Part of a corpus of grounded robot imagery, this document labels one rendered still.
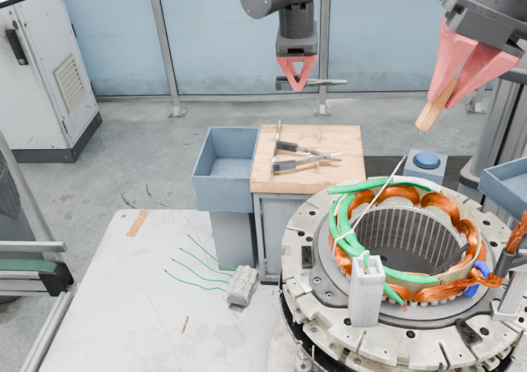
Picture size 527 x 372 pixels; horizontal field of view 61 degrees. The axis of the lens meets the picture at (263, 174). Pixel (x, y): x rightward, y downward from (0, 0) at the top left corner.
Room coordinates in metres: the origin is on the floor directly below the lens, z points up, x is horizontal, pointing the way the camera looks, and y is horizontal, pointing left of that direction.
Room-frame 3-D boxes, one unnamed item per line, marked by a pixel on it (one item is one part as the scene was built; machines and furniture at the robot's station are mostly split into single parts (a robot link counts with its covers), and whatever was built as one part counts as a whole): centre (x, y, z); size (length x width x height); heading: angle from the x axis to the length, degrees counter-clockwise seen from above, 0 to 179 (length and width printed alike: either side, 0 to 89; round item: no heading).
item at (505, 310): (0.29, -0.26, 1.15); 0.03 x 0.02 x 0.12; 78
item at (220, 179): (0.70, 0.06, 0.92); 0.17 x 0.11 x 0.28; 171
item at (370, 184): (0.47, -0.16, 1.15); 0.15 x 0.04 x 0.02; 86
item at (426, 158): (0.66, -0.31, 1.04); 0.04 x 0.04 x 0.01
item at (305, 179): (0.68, -0.09, 1.05); 0.20 x 0.19 x 0.02; 81
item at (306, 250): (0.39, -0.05, 1.10); 0.03 x 0.01 x 0.01; 175
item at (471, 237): (0.38, -0.25, 1.12); 0.06 x 0.02 x 0.04; 176
